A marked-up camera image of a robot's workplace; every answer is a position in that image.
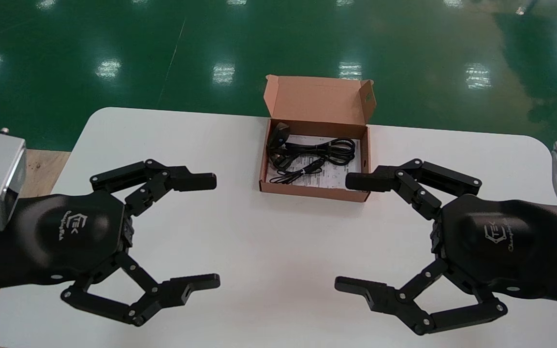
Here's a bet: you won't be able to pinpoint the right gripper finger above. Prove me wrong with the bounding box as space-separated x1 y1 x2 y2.
345 158 483 221

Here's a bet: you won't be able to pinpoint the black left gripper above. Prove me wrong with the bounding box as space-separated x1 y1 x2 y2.
0 159 221 327

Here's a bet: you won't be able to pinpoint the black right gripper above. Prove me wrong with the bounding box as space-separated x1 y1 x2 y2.
334 194 557 335

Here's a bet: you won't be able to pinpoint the black power cable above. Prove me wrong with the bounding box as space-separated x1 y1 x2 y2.
278 138 357 168

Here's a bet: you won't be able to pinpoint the black wired computer mouse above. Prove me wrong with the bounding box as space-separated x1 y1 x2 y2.
267 122 329 186

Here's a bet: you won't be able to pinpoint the open brown cardboard box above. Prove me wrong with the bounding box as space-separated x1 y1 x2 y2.
260 74 377 203

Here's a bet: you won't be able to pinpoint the printed paper sheet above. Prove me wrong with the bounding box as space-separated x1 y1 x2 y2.
265 135 362 190

